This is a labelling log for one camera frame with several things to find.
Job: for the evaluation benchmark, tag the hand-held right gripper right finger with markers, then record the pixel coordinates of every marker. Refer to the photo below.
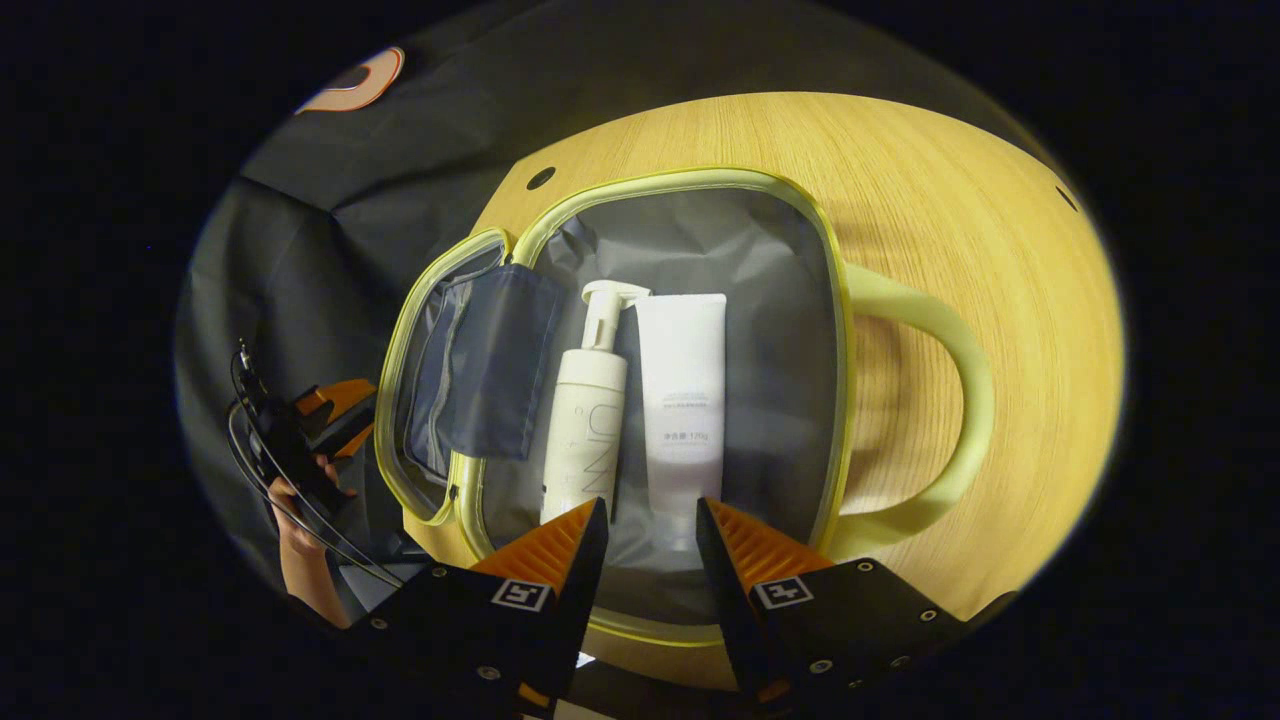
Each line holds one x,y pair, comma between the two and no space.
725,600

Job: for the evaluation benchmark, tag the white pump bottle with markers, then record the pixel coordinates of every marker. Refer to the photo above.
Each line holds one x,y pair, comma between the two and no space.
585,420

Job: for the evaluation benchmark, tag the white squeeze tube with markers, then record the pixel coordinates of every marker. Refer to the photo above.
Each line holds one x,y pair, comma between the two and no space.
683,380

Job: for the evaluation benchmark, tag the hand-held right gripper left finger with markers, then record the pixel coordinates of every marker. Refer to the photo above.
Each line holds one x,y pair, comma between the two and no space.
580,600

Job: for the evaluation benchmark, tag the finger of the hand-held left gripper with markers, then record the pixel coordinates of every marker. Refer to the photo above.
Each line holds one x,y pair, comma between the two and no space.
355,440
345,395

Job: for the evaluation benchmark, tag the pale yellow suitcase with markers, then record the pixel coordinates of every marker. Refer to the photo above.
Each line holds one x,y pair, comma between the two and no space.
770,380

